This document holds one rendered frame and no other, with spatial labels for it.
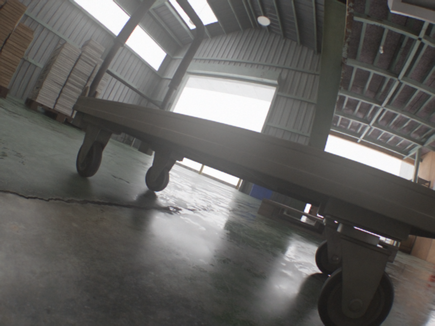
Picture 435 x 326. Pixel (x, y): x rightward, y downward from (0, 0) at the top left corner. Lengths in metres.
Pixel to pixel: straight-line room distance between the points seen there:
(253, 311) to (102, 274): 0.17
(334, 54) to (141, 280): 4.46
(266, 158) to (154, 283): 0.18
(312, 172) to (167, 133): 0.20
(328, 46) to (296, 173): 4.45
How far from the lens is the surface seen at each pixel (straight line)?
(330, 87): 3.99
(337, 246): 0.55
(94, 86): 0.69
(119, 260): 0.26
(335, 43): 4.71
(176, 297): 0.23
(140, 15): 0.79
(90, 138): 0.56
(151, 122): 0.35
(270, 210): 1.50
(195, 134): 0.28
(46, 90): 3.54
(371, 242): 0.26
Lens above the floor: 0.13
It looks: 4 degrees up
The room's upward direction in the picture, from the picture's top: 22 degrees clockwise
